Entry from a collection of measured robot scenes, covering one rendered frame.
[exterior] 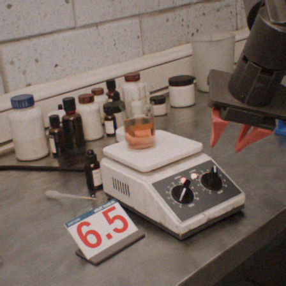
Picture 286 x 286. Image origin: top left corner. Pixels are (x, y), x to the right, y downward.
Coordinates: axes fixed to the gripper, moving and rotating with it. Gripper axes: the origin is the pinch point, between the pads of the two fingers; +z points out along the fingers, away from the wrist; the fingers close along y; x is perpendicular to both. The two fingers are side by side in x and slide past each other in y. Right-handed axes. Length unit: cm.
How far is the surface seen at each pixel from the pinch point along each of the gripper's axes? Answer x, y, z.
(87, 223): 9.4, 16.3, 11.5
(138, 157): -1.4, 10.9, 7.8
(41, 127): -23.5, 29.7, 27.4
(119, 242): 11.1, 11.6, 12.2
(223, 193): 2.9, -1.9, 7.2
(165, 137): -9.0, 6.7, 9.6
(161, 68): -66, 4, 36
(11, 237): 8.8, 26.9, 19.4
